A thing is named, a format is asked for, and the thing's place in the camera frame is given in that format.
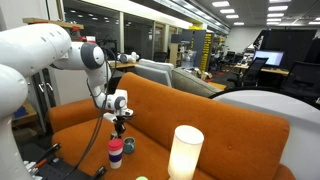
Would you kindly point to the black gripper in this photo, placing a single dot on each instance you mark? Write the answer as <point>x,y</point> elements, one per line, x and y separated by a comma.
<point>119,122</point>

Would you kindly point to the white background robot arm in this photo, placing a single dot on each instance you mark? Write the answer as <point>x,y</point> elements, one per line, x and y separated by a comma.
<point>128,57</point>

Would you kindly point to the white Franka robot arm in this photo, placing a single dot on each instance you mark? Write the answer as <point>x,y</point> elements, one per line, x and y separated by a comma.
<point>30,50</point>

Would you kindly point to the white purple cup red lid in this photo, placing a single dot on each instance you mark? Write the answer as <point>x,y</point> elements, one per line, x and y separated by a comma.
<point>115,155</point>

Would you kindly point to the green round lid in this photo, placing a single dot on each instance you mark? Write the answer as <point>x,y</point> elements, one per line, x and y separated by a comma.
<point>141,178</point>

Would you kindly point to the white storage cupboard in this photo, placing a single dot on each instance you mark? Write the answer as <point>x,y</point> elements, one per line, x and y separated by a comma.
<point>71,86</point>

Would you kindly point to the white lamp wooden base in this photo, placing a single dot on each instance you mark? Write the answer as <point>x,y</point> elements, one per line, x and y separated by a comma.
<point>185,150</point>

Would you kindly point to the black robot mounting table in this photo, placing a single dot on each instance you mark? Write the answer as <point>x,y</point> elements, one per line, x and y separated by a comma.
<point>63,171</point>

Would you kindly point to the light grey armchair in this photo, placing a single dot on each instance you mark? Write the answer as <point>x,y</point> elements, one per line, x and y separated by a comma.
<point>156,71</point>

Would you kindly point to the grey fabric sofa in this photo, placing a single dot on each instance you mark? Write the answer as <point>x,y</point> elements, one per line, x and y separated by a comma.
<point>193,83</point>

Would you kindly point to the small open cardboard box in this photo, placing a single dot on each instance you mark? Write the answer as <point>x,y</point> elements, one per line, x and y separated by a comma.
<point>30,115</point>

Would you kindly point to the blue item in box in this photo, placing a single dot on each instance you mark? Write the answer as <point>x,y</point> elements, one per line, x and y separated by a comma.
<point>20,111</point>

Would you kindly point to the orange fabric sofa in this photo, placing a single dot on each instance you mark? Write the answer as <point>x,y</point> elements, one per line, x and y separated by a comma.
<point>233,140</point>

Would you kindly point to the yellow parts shelf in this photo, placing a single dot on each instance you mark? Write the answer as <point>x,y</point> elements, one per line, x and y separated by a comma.
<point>205,50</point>

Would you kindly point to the wooden shelf board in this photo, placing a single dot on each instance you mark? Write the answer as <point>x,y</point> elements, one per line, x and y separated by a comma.
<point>53,23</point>

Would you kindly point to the black office chair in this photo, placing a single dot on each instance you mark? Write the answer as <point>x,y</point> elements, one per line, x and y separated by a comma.
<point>301,78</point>
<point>251,71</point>

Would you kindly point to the lit computer monitor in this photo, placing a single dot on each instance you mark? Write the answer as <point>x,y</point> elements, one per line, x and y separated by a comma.
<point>270,57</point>

